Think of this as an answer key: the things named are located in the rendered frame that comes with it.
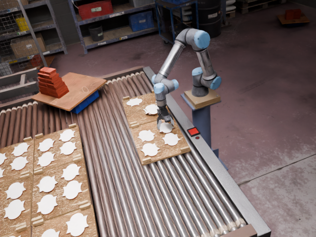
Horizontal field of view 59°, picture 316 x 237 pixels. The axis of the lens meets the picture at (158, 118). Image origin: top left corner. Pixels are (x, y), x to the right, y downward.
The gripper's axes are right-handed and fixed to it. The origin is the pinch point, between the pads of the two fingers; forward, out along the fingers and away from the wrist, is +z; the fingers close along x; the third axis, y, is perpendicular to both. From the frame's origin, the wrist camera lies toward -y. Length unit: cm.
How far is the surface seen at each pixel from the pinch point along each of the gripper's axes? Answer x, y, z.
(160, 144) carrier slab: 8.8, -14.7, 1.9
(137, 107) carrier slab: 15.3, 36.7, -1.7
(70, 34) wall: 87, 492, 37
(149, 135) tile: 14.2, -3.5, 0.3
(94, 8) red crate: 22, 427, -17
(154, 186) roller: 23, -48, 6
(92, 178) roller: 59, -27, 4
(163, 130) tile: 2.6, -2.5, -0.4
